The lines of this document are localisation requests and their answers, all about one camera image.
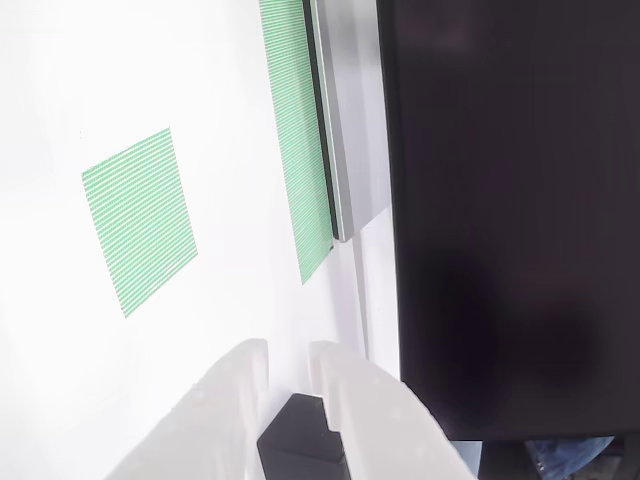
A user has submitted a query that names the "person's leg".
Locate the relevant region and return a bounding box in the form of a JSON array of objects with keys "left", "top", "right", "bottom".
[{"left": 522, "top": 435, "right": 617, "bottom": 474}]

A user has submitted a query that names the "green square marker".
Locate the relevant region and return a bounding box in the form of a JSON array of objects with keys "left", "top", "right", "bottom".
[{"left": 81, "top": 126, "right": 200, "bottom": 320}]

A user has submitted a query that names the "black flat panel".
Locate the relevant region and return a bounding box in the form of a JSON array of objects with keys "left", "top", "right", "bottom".
[{"left": 375, "top": 0, "right": 640, "bottom": 444}]

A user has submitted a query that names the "green striped strip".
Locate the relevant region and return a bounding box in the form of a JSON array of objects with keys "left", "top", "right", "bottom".
[{"left": 258, "top": 0, "right": 335, "bottom": 287}]

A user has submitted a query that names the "grey metal rail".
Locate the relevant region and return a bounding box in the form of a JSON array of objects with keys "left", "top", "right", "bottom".
[{"left": 301, "top": 0, "right": 362, "bottom": 245}]

